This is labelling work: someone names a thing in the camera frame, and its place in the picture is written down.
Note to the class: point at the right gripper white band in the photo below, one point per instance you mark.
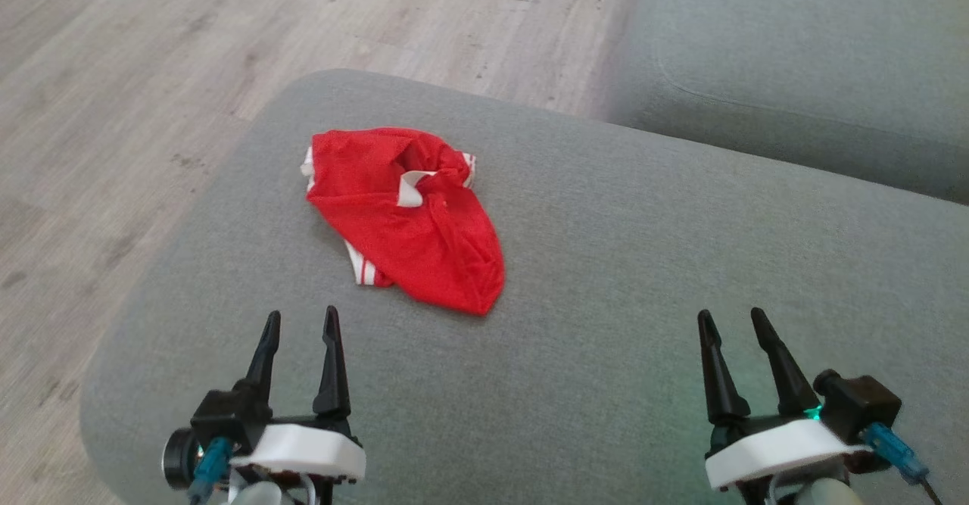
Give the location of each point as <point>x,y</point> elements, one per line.
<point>780,452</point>

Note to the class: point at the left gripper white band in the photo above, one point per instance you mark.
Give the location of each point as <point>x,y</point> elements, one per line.
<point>303,452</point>

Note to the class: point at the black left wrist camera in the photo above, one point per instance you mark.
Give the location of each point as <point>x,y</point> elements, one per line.
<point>219,414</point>

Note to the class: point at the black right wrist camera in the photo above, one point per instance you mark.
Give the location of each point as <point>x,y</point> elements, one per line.
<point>863,403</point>

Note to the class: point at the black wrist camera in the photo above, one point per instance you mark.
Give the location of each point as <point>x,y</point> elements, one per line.
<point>863,403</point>
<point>219,414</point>

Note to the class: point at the large grey sofa seat cushion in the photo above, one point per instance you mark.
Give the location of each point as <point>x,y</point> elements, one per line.
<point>606,300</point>

